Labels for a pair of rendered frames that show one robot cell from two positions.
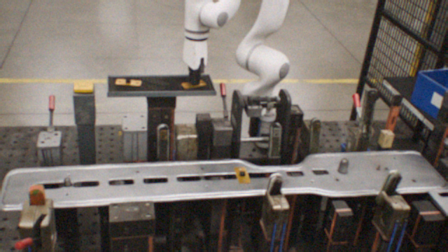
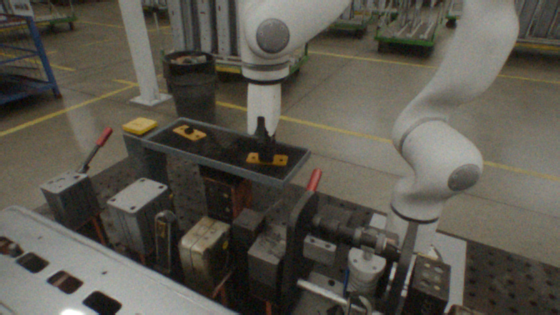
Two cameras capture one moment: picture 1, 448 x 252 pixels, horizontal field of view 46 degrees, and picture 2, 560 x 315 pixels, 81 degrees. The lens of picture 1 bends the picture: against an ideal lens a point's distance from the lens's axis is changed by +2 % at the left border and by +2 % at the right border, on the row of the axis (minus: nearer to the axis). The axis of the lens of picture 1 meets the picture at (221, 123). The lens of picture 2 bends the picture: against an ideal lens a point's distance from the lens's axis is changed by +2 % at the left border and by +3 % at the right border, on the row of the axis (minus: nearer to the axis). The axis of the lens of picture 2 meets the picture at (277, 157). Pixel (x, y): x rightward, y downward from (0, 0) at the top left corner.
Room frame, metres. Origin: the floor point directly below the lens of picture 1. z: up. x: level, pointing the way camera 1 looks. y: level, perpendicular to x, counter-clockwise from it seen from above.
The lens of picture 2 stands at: (1.20, -0.28, 1.53)
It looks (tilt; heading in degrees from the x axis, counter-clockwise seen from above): 32 degrees down; 40
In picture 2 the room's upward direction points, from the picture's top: straight up
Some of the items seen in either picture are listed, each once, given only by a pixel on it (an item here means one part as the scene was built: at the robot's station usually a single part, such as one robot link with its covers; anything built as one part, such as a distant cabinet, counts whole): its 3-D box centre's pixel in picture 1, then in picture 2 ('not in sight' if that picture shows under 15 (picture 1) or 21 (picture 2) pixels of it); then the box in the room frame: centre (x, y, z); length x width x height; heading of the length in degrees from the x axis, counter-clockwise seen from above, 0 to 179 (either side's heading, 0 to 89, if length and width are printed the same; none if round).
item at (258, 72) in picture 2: (196, 31); (265, 67); (1.63, 0.11, 1.36); 0.09 x 0.08 x 0.03; 31
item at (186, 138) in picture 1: (184, 177); (213, 297); (1.45, 0.11, 0.89); 0.13 x 0.11 x 0.38; 13
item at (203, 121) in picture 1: (200, 164); (252, 285); (1.52, 0.06, 0.90); 0.05 x 0.05 x 0.40; 13
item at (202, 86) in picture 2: not in sight; (193, 92); (3.02, 2.35, 0.36); 0.54 x 0.50 x 0.73; 12
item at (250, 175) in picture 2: (161, 85); (224, 147); (1.61, 0.22, 1.16); 0.37 x 0.14 x 0.02; 103
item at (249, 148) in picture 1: (255, 152); (337, 314); (1.56, -0.13, 0.94); 0.18 x 0.13 x 0.49; 103
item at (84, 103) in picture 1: (87, 145); (157, 197); (1.55, 0.47, 0.92); 0.08 x 0.08 x 0.44; 13
